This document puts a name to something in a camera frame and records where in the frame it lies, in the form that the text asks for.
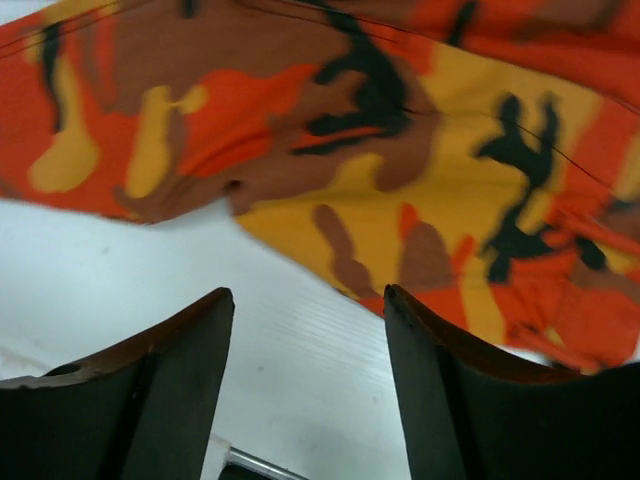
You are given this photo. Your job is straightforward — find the aluminium side rail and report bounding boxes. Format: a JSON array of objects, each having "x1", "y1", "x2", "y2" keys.
[{"x1": 226, "y1": 447, "x2": 307, "y2": 480}]

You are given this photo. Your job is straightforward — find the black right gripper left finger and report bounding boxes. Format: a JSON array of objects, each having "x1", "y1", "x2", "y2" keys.
[{"x1": 1, "y1": 288, "x2": 234, "y2": 479}]

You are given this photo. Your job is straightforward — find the orange camouflage trousers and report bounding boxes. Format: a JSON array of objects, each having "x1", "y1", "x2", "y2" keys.
[{"x1": 1, "y1": 1, "x2": 639, "y2": 372}]

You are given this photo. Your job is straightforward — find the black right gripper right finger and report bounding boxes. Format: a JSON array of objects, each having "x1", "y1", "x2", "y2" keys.
[{"x1": 384, "y1": 285, "x2": 639, "y2": 479}]

